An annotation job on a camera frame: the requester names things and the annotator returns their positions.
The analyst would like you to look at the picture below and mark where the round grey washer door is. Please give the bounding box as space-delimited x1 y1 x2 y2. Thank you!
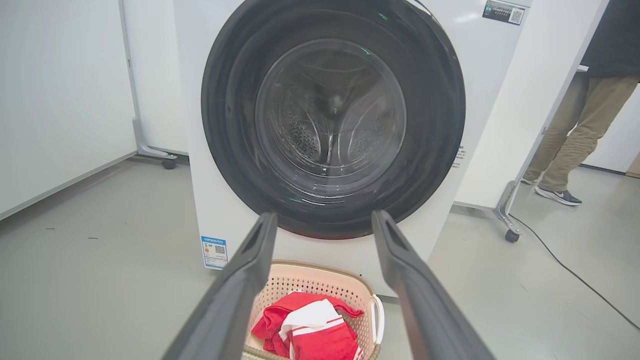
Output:
201 0 467 240

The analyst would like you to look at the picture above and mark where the cream perforated laundry basket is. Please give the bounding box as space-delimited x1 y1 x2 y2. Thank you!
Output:
241 260 386 360

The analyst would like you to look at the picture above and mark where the thin black floor cable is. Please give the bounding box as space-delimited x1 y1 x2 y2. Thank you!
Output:
510 214 640 332

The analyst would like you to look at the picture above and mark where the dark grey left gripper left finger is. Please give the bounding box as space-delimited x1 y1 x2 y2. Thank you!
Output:
162 212 278 360

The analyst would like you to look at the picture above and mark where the blue energy label sticker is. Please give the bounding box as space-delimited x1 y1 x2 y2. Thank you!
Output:
201 236 229 271

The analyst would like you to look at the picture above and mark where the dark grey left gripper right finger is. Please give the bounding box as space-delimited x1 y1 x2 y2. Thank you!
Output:
371 210 496 360

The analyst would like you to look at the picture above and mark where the person in khaki trousers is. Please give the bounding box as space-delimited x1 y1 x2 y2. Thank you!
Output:
520 0 640 207

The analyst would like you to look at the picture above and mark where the stainless steel washing machine drum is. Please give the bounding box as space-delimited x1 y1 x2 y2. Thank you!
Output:
265 47 401 173

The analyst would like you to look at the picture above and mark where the white front-load washing machine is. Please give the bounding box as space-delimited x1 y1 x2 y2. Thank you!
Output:
172 0 533 298

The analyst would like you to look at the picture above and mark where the grey partition stand with caster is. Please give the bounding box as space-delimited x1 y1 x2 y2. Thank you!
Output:
118 0 178 170
492 0 612 244

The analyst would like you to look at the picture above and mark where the red and white cloth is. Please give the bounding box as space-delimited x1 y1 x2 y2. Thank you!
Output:
251 291 366 360

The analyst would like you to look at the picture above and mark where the dark QR code sticker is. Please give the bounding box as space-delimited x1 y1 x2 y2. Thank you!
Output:
482 0 526 26

